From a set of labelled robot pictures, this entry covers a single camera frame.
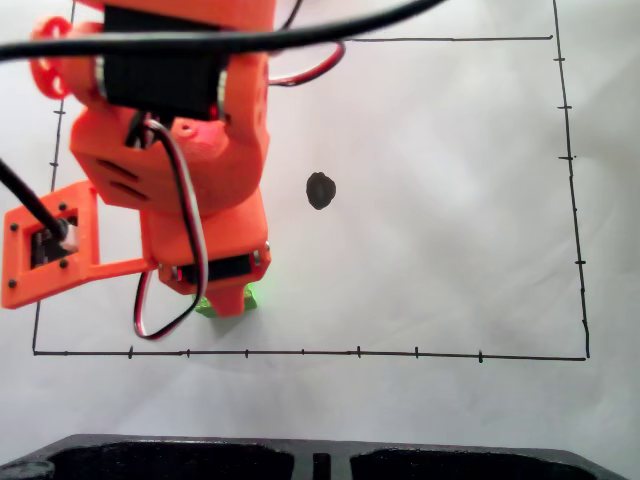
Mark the green textured foam block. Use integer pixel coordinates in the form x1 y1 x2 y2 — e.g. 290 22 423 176
193 282 261 319

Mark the black dot mark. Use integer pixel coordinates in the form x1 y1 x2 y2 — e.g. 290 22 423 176
305 171 338 211

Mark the black moulded tray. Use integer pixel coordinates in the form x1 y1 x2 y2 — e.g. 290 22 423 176
0 433 640 480

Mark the white sheet with drawn rectangle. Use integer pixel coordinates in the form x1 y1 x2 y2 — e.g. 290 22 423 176
0 0 640 444

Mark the red white black servo wire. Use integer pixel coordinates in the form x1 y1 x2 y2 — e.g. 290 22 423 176
131 112 211 342
268 0 348 88

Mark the orange-framed wrist camera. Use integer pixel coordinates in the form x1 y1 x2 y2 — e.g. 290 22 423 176
0 181 162 312

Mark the thick black camera cable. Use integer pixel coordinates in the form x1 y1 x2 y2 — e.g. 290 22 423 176
0 0 447 246

